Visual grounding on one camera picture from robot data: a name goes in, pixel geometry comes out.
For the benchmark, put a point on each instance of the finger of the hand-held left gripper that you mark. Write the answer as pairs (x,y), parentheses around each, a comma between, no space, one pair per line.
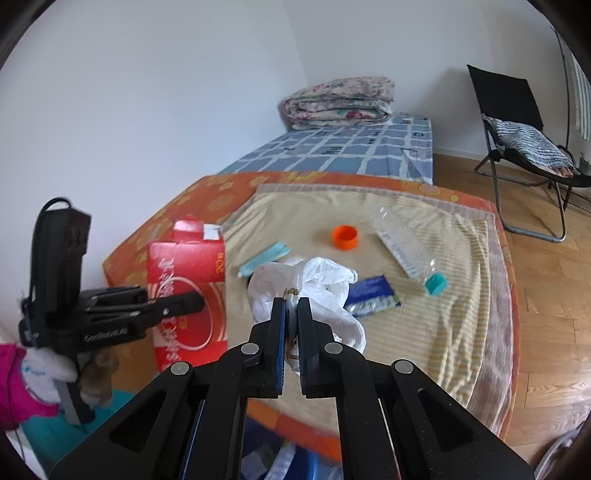
(120,293)
(184,304)

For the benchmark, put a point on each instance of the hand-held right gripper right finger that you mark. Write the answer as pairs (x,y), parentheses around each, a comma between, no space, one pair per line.
(303,327)

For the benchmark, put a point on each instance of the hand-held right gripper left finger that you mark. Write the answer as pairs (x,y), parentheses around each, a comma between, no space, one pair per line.
(279,327)

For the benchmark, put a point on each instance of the red cardboard box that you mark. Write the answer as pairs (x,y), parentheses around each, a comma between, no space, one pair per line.
(194,263)

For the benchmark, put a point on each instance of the white plastic bag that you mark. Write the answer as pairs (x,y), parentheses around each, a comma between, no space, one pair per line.
(323,281)

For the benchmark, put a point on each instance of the orange bottle cap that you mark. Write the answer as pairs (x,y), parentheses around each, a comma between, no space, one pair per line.
(345,237)

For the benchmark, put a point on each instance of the blue plastic basket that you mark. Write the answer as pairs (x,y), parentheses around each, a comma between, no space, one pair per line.
(318,468)

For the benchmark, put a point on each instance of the person's left forearm pink sleeve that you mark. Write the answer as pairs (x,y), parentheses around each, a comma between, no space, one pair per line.
(27,392)

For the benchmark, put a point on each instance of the person's left hand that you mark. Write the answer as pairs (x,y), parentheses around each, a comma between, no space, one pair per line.
(99,378)

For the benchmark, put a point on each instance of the teal white wrapper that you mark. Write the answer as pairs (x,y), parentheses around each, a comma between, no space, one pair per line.
(268,256)

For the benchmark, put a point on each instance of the blue foil packet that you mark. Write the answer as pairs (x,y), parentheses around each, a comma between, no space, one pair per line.
(369,293)

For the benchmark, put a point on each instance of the orange patterned mattress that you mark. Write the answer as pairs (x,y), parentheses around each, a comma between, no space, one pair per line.
(198,194)

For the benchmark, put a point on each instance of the clear plastic bottle teal cap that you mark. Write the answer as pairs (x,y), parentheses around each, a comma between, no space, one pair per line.
(401,244)

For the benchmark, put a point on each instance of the yellow striped blanket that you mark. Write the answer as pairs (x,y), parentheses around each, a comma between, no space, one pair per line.
(438,323)

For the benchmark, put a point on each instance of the blue checked mattress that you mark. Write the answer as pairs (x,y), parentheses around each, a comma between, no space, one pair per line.
(346,147)

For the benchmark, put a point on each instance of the folded floral quilt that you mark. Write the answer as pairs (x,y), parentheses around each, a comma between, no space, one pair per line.
(341,99)

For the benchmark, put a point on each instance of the striped cloth on chair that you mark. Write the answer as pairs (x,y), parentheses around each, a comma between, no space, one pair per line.
(531,141)

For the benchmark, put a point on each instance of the black folding chair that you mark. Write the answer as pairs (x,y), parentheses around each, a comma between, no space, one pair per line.
(503,92)

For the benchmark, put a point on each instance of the green plant pot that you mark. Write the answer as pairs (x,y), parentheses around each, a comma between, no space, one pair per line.
(585,167)

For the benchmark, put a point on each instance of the striped hanging towel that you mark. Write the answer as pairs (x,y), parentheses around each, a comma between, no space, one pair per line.
(581,97)

